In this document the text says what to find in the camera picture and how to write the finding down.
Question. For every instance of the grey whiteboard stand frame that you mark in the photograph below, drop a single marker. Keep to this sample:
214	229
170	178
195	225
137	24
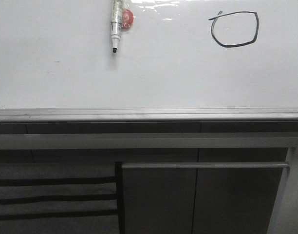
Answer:
284	218

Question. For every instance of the white whiteboard marker pen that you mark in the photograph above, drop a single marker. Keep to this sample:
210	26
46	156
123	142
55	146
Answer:
116	23

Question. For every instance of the white whiteboard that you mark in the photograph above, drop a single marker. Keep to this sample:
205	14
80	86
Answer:
182	60

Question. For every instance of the black slatted chair back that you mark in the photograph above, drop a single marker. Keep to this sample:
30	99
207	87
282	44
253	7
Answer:
54	198

